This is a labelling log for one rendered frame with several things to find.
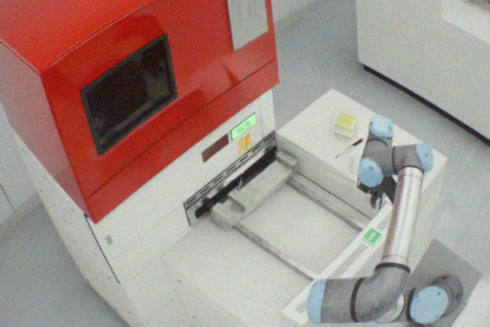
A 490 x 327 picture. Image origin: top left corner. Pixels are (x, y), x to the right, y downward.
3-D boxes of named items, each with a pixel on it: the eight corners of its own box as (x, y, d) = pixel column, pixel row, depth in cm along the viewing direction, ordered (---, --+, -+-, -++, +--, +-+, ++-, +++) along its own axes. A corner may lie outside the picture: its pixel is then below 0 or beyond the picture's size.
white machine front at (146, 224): (118, 282, 197) (82, 214, 168) (273, 156, 233) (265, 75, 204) (122, 287, 195) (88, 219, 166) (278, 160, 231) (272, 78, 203)
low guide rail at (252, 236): (217, 217, 215) (215, 211, 213) (221, 213, 216) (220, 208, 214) (322, 288, 188) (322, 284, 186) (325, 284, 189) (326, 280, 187)
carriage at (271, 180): (211, 219, 210) (211, 214, 208) (282, 161, 227) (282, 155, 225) (228, 231, 206) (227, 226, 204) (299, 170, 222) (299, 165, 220)
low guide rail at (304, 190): (269, 173, 227) (268, 167, 225) (273, 170, 228) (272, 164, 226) (370, 238, 201) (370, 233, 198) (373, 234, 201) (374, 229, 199)
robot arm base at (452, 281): (470, 293, 158) (464, 297, 150) (441, 324, 163) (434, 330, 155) (447, 265, 166) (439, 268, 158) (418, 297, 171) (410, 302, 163)
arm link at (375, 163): (388, 164, 137) (395, 135, 144) (350, 168, 143) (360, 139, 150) (396, 186, 141) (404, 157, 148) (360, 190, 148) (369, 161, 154)
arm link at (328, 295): (418, 322, 158) (351, 323, 117) (379, 324, 167) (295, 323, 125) (423, 287, 161) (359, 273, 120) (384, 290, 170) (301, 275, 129)
